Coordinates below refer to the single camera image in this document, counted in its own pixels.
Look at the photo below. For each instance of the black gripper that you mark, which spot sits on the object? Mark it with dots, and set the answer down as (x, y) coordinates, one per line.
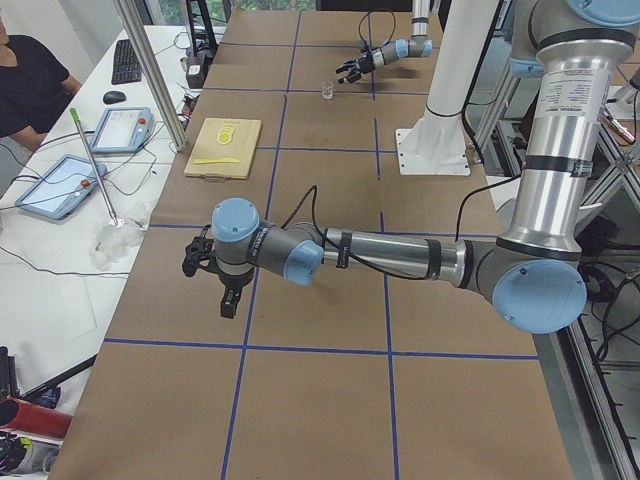
(366, 61)
(235, 282)

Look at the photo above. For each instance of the small glass beaker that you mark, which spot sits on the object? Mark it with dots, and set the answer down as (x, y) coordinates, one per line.
(327, 90)

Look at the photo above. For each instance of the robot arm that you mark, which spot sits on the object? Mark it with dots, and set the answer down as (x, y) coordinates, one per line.
(419, 45)
(529, 272)

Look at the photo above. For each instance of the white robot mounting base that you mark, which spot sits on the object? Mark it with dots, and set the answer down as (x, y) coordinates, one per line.
(435, 145)

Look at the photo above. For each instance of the crumpled white tissue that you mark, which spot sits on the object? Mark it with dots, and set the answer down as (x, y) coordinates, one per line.
(113, 242)

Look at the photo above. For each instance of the bamboo cutting board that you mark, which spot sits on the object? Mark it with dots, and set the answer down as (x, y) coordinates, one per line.
(224, 148)

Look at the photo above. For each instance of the black box device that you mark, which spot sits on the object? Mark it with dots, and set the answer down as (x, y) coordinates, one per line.
(197, 68)

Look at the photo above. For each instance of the far teach pendant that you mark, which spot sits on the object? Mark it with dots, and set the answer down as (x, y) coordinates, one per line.
(122, 130)

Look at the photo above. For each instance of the teach pendant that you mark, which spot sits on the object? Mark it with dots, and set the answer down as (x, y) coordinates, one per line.
(122, 130)
(61, 190)

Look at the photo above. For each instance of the near teach pendant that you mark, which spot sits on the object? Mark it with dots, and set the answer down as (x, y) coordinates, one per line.
(61, 190)

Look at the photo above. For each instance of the black keyboard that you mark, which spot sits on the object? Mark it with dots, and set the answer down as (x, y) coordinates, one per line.
(126, 66)

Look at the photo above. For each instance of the black computer mouse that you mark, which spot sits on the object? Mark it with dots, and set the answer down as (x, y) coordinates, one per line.
(113, 97)

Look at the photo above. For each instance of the red bottle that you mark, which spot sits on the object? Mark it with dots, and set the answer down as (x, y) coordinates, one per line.
(22, 416)

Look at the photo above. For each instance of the person in black shirt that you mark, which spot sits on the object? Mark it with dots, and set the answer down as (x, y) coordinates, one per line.
(36, 88)

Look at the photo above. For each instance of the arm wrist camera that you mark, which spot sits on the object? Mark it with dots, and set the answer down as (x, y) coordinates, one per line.
(199, 255)

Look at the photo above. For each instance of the black camera tripod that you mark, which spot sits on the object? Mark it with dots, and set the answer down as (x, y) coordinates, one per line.
(55, 381)

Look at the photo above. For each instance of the aluminium frame post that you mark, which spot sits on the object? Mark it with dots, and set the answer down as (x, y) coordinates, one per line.
(135, 30)

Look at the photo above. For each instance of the green handled reacher grabber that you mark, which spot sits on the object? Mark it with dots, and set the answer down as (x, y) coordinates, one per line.
(114, 219)

